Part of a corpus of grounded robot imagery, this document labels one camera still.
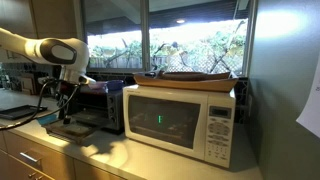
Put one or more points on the round ceiling light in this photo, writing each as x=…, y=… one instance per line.
x=180, y=21

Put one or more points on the dark wooden bowl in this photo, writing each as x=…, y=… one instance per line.
x=190, y=76

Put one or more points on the purple plastic bowl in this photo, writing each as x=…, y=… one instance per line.
x=97, y=86

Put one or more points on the light wooden tray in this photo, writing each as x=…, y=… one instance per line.
x=186, y=85

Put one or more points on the white paper sheet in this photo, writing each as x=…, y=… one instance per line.
x=313, y=106

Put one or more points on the wooden cutting boards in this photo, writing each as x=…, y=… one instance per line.
x=28, y=85

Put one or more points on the small blue bowl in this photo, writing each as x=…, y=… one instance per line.
x=45, y=119

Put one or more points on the black baking tray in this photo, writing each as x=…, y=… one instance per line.
x=18, y=111

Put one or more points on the blue plastic bowl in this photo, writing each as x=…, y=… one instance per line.
x=115, y=85

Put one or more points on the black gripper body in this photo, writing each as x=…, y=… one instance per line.
x=68, y=96

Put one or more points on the black silver toaster oven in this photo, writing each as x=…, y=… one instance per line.
x=100, y=110

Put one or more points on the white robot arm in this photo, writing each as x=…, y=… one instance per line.
x=60, y=51

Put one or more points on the grey window frame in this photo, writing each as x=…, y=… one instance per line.
x=144, y=35

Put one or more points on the white microwave oven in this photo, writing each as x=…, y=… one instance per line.
x=173, y=123

